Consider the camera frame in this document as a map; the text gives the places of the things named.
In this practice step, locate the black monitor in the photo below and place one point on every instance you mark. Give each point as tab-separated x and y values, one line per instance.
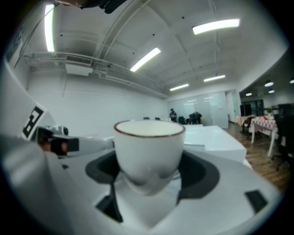
245	110

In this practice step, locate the green plant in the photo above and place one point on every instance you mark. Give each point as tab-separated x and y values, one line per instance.
269	111

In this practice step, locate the long ceiling light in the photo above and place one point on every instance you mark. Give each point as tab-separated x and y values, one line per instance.
214	78
179	87
216	25
49	27
145	59

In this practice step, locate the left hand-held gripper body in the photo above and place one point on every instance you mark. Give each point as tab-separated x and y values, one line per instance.
31	121

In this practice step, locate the white microwave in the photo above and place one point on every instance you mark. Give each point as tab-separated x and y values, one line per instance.
218	137

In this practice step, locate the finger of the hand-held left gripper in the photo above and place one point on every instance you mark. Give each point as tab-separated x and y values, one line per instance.
96	144

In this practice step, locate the person's left hand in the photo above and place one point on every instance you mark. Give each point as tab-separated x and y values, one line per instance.
45	146

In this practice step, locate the black office chair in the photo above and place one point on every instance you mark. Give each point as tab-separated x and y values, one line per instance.
284	137

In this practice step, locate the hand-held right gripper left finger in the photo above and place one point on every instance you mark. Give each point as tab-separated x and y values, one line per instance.
69	195

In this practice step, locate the white cup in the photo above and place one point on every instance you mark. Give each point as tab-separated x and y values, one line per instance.
149	156

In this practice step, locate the white air conditioning unit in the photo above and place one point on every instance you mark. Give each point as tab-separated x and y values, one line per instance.
78	68

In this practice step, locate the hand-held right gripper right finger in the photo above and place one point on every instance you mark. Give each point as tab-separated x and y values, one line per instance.
218	213

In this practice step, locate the white ceiling pipes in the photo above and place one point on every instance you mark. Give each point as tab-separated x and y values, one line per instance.
110	75

